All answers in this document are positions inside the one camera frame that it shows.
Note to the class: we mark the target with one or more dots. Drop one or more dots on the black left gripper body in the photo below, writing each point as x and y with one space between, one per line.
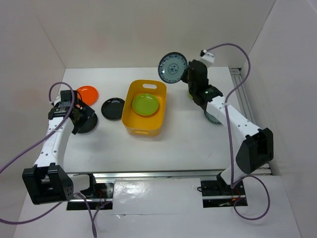
83 113

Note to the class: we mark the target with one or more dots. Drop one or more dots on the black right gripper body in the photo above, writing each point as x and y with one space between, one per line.
184 79

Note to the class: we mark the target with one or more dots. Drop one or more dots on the blue patterned plate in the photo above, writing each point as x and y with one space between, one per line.
171 67
211 118

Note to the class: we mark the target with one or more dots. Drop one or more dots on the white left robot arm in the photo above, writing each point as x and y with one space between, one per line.
46 181

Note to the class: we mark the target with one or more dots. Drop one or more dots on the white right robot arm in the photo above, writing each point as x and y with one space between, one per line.
213 101

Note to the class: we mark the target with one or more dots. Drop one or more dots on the black plate near bin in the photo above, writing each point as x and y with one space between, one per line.
112 108

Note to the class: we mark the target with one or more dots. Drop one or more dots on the yellow plastic bin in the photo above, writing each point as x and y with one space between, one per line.
136 124

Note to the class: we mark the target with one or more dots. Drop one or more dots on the black plate far left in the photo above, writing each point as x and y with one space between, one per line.
89 125

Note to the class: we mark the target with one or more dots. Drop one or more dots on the orange plate left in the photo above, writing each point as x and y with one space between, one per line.
88 94

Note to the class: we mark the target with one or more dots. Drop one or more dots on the aluminium rail right side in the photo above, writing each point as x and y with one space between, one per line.
242 99

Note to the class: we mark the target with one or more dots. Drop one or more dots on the aluminium rail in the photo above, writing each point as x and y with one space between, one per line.
157 174
242 99

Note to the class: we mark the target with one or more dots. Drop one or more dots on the aluminium rail front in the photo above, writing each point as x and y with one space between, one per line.
157 174

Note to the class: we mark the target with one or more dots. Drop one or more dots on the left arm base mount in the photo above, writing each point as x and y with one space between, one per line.
101 193

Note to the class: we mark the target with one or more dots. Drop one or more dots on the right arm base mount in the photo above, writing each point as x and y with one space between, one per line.
216 193

